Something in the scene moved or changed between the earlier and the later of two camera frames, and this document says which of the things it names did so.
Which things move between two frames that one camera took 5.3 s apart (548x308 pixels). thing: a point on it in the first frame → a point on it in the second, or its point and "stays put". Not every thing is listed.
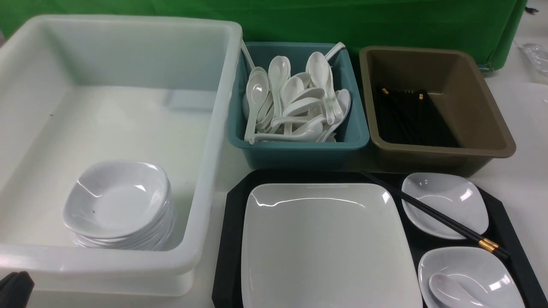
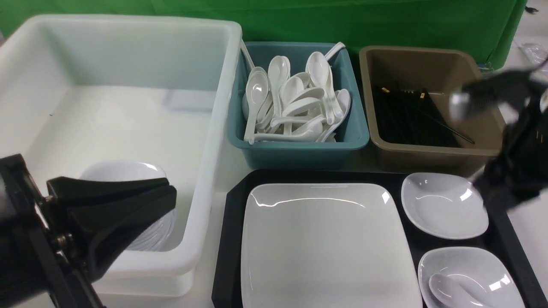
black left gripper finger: x=16 y=288 → x=42 y=265
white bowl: x=454 y=196 stays put
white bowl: x=482 y=270 stays put
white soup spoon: x=455 y=291 stays put
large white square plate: x=326 y=245 stays put
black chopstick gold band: x=437 y=217 → x=446 y=126
